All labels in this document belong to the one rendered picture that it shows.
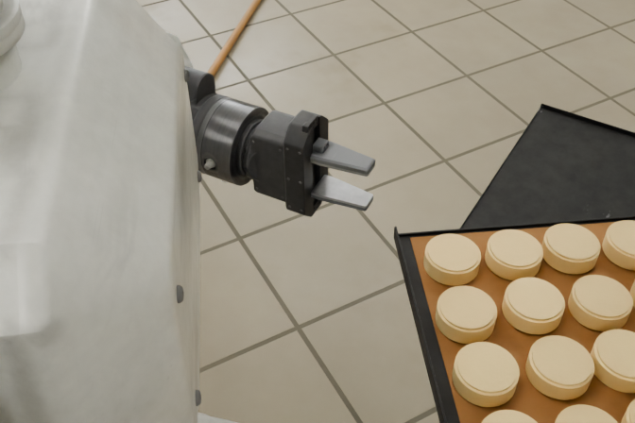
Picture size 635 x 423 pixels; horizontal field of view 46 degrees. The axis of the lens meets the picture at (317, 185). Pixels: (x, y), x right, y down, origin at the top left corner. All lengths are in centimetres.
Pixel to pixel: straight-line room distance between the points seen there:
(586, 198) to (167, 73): 166
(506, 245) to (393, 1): 210
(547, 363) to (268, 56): 191
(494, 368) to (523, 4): 228
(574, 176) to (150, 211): 178
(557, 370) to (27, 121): 44
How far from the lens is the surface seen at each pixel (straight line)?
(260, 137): 76
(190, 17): 267
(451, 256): 68
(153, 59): 40
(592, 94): 239
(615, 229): 75
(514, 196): 193
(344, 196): 77
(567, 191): 199
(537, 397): 63
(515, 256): 69
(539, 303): 66
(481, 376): 61
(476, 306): 65
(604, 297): 68
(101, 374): 30
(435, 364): 63
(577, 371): 63
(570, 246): 72
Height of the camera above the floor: 128
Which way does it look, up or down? 42 degrees down
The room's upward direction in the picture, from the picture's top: straight up
